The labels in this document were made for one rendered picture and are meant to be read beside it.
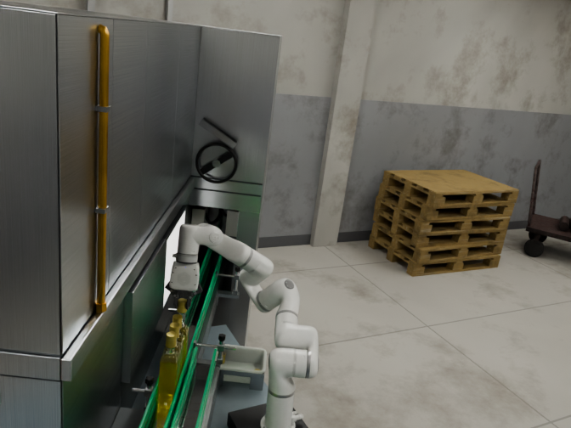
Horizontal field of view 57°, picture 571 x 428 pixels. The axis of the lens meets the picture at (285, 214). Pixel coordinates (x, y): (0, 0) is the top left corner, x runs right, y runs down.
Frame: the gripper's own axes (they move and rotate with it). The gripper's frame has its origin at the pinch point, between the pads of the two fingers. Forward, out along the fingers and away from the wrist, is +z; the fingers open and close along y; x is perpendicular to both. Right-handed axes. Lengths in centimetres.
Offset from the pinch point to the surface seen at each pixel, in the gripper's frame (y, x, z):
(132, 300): -12.4, -23.2, -5.1
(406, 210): 170, 349, -32
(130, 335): -12.9, -19.9, 7.5
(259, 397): 32, 19, 40
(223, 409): 18.8, 9.8, 42.5
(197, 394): 9.2, -2.4, 32.3
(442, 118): 215, 416, -138
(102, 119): -14, -64, -58
